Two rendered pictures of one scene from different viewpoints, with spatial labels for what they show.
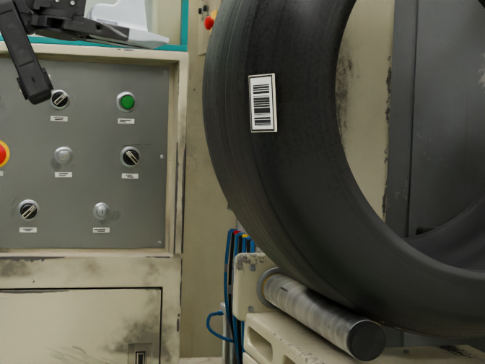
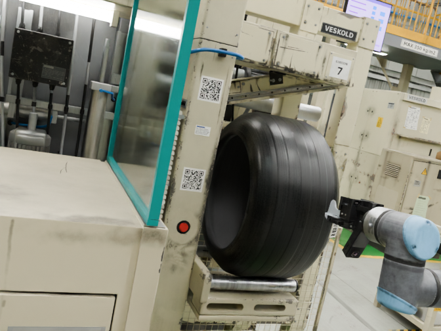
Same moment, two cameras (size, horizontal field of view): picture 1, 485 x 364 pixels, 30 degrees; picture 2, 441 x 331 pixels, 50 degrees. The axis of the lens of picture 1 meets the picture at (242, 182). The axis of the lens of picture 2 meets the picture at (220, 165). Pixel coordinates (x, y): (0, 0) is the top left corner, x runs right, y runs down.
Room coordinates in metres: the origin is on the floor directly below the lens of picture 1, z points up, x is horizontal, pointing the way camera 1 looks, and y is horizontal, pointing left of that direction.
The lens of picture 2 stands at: (1.53, 1.40, 1.50)
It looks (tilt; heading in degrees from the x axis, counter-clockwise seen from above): 8 degrees down; 263
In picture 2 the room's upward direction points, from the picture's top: 12 degrees clockwise
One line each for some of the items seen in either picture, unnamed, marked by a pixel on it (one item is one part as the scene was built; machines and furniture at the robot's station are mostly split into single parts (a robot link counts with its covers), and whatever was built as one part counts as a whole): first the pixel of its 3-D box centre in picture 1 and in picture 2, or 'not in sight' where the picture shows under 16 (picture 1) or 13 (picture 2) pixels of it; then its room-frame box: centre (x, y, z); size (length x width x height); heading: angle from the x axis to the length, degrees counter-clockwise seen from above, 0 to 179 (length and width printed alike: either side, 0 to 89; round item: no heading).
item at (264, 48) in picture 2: not in sight; (276, 53); (1.15, -0.55, 1.71); 0.61 x 0.25 x 0.15; 15
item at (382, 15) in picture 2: not in sight; (364, 22); (-0.41, -3.93, 2.60); 0.60 x 0.05 x 0.55; 15
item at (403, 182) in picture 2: not in sight; (412, 203); (-1.71, -4.25, 0.62); 0.91 x 0.58 x 1.25; 15
